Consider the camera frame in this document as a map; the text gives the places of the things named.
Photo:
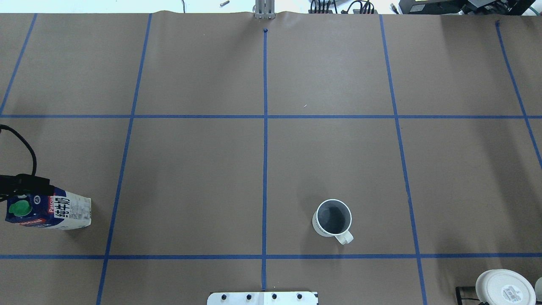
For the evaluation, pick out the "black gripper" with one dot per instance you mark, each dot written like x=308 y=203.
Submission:
x=26 y=184

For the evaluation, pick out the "blue white milk carton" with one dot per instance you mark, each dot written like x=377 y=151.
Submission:
x=62 y=210

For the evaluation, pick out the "white ribbed mug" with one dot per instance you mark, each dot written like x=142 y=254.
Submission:
x=333 y=218

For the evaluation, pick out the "white upside-down cup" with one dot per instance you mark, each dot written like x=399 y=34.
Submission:
x=504 y=287

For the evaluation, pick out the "black equipment on far bench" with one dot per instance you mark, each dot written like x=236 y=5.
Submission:
x=465 y=7

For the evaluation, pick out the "grey metal camera post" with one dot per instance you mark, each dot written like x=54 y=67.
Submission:
x=264 y=9

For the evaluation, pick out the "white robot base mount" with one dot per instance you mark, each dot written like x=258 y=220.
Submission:
x=264 y=298

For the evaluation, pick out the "black wire cup rack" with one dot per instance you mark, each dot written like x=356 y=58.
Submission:
x=466 y=295

